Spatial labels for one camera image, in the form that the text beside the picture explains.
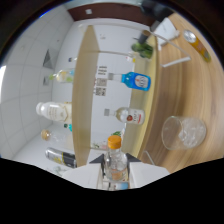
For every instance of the blue liquid bottle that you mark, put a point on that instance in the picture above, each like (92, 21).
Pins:
(136, 81)

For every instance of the red and white poster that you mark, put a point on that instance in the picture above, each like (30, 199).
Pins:
(101, 82)

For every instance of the white-framed wooden shelf rack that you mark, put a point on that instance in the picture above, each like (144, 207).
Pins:
(81, 100)

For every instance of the clear bottle red label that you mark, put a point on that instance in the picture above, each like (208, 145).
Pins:
(131, 116)

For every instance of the clear bottle orange cap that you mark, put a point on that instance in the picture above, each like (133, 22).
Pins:
(116, 161)

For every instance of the black chair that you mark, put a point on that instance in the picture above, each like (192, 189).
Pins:
(156, 9)

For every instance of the blue and red poster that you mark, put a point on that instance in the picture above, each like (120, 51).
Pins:
(102, 71)

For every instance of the brown door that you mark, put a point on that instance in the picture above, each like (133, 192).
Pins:
(106, 10)

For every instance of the clear glass with ice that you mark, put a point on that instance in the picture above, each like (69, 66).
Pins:
(185, 133)

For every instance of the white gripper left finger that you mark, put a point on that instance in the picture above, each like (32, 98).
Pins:
(83, 175)

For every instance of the small bottle red cap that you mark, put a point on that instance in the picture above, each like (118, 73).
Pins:
(131, 59)

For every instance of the clear jar wooden lid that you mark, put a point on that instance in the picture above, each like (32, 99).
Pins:
(58, 137)

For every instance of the large white milk bottle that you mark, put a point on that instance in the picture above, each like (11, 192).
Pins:
(55, 111)

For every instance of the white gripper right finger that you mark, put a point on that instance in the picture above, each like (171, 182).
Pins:
(148, 174)

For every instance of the black and yellow can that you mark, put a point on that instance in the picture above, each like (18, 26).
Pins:
(61, 157)

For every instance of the white notebook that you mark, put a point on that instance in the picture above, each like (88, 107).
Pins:
(166, 30)

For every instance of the blue and yellow poster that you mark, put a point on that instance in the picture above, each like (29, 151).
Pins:
(100, 91)

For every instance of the green potted plant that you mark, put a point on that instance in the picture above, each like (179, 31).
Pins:
(116, 133)

